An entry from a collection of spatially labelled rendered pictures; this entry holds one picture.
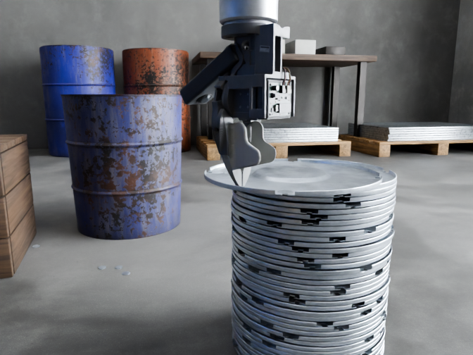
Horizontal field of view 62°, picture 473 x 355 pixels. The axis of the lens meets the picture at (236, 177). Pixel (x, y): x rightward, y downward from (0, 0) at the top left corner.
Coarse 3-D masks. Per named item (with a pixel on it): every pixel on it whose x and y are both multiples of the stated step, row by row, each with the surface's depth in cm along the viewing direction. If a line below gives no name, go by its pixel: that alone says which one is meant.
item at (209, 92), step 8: (232, 48) 51; (224, 56) 51; (232, 56) 51; (208, 64) 53; (216, 64) 52; (224, 64) 52; (232, 64) 51; (200, 72) 55; (208, 72) 53; (216, 72) 53; (224, 72) 52; (192, 80) 56; (200, 80) 55; (208, 80) 54; (216, 80) 54; (184, 88) 57; (192, 88) 56; (200, 88) 55; (208, 88) 55; (184, 96) 57; (192, 96) 56; (200, 96) 57; (208, 96) 57
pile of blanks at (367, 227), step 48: (240, 192) 66; (384, 192) 62; (240, 240) 68; (288, 240) 63; (336, 240) 63; (384, 240) 64; (240, 288) 70; (288, 288) 62; (336, 288) 62; (384, 288) 66; (240, 336) 73; (288, 336) 64; (336, 336) 64
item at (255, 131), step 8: (248, 128) 55; (256, 128) 55; (248, 136) 56; (256, 136) 55; (256, 144) 55; (264, 144) 54; (264, 152) 55; (272, 152) 54; (264, 160) 55; (272, 160) 54; (248, 168) 57
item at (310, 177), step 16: (304, 160) 80; (208, 176) 65; (224, 176) 65; (256, 176) 64; (272, 176) 62; (288, 176) 62; (304, 176) 62; (320, 176) 62; (336, 176) 65; (352, 176) 65; (256, 192) 54; (272, 192) 53; (304, 192) 52; (320, 192) 52; (336, 192) 53; (352, 192) 54
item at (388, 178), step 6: (342, 162) 83; (348, 162) 82; (354, 162) 82; (372, 168) 77; (378, 168) 76; (384, 174) 71; (390, 174) 71; (384, 180) 66; (390, 180) 66; (378, 186) 60; (384, 186) 62
